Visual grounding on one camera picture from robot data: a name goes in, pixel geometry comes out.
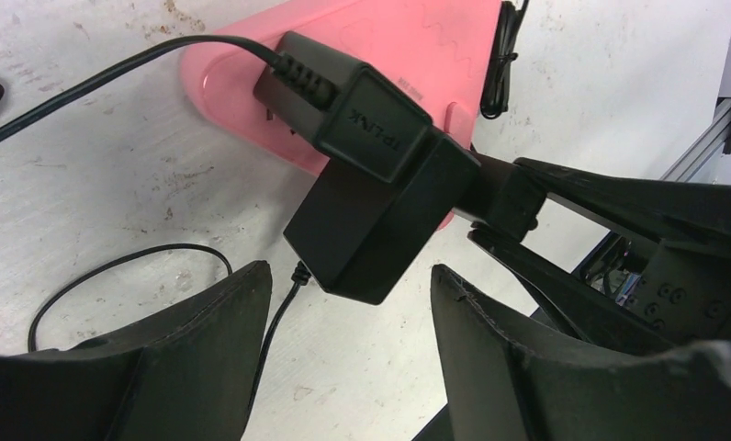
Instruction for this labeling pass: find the black power adapter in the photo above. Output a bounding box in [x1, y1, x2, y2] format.
[284, 136, 480, 305]

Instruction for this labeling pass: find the long black adapter cable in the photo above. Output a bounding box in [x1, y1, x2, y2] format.
[0, 33, 309, 421]

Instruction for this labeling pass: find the black tp-link adapter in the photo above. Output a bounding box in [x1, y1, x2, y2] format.
[454, 153, 546, 242]
[253, 32, 432, 184]

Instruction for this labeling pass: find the pink triangular power strip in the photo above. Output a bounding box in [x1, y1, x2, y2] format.
[179, 0, 503, 232]

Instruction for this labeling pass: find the aluminium frame rail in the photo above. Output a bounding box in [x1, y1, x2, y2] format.
[661, 97, 731, 184]

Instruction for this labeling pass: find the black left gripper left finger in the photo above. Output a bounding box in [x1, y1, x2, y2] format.
[0, 261, 272, 440]

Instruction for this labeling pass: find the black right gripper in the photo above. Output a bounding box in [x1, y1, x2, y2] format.
[467, 158, 731, 356]

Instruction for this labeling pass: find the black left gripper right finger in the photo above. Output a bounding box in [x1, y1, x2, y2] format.
[431, 265, 731, 440]

